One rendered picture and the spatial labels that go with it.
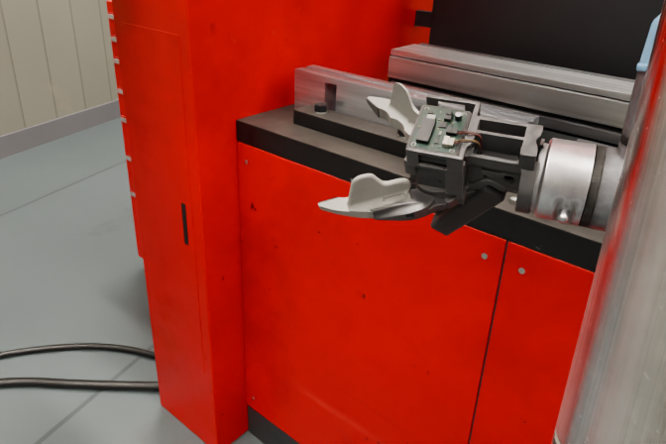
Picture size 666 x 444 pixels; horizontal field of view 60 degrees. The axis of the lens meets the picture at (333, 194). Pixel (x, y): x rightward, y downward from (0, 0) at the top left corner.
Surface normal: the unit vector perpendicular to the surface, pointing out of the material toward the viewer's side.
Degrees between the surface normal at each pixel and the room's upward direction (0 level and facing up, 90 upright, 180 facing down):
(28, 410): 0
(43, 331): 0
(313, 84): 90
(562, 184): 75
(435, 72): 90
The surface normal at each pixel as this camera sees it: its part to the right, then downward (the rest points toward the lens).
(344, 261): -0.65, 0.30
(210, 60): 0.76, 0.30
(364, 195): 0.20, 0.77
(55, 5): 0.90, 0.22
